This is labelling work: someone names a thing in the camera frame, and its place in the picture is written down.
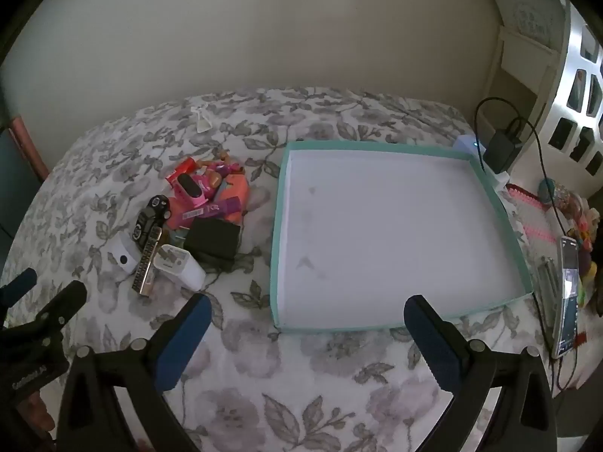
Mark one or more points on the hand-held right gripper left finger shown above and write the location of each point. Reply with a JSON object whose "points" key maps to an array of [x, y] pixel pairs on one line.
{"points": [[186, 339]]}

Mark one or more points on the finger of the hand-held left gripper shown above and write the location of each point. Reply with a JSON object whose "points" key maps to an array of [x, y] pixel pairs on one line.
{"points": [[63, 303], [19, 283]]}

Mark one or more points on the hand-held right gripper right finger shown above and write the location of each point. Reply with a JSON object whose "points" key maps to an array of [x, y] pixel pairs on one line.
{"points": [[431, 343]]}

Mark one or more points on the white charger plug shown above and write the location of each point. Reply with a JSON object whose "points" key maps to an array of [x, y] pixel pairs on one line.
{"points": [[181, 268]]}

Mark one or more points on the white plastic gadget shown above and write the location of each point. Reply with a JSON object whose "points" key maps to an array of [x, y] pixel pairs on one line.
{"points": [[117, 252]]}

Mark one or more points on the brown patterned lighter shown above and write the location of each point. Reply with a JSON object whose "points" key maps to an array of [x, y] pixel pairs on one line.
{"points": [[146, 263]]}

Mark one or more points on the black square box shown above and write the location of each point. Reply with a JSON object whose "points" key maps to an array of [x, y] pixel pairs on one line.
{"points": [[212, 240]]}

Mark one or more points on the black toy car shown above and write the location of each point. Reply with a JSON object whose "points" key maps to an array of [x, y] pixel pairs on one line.
{"points": [[150, 219]]}

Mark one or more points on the teal-rimmed white tray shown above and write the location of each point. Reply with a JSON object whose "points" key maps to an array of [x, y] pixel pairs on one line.
{"points": [[377, 226]]}

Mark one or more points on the pink smartwatch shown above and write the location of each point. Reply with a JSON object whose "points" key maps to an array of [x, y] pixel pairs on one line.
{"points": [[191, 188]]}

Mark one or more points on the coral and blue case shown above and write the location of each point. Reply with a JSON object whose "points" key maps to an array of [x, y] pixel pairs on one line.
{"points": [[235, 188]]}

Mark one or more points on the red tube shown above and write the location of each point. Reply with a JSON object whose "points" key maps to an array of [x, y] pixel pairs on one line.
{"points": [[183, 168]]}

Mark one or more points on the pink doll figure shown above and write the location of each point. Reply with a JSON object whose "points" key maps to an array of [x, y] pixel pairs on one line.
{"points": [[219, 168]]}

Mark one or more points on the white plastic clip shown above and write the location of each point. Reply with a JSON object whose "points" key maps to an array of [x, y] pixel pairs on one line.
{"points": [[203, 122]]}

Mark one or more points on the person's left hand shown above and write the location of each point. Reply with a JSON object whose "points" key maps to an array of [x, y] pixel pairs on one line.
{"points": [[35, 414]]}

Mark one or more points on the dark teal board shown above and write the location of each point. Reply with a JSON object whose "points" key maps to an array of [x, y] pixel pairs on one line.
{"points": [[12, 174]]}

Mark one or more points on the silver metal clip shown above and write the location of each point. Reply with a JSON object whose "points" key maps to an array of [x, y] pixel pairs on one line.
{"points": [[546, 282]]}

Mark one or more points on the smartphone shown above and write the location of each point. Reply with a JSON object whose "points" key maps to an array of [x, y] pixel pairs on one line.
{"points": [[567, 292]]}

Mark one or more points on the colourful small toys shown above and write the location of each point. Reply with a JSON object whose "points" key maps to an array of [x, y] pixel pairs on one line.
{"points": [[586, 245]]}

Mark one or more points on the bead jar with teal lid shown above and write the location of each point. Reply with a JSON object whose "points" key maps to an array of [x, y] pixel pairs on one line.
{"points": [[546, 190]]}

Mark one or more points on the white power strip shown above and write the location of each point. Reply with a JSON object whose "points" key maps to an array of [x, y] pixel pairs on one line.
{"points": [[466, 143]]}

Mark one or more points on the black power adapter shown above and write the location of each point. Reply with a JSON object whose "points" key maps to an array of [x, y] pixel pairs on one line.
{"points": [[501, 150]]}

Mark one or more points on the floral bedsheet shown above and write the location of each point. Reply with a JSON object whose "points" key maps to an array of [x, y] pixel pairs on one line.
{"points": [[329, 117]]}

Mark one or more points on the white shelf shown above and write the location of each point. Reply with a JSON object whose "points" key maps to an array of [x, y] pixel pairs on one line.
{"points": [[518, 84]]}

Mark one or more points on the white lattice furniture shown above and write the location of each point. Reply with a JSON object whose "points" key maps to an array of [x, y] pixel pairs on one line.
{"points": [[565, 103]]}

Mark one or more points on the reddish wooden post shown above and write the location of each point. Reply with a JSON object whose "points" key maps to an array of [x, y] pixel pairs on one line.
{"points": [[28, 146]]}

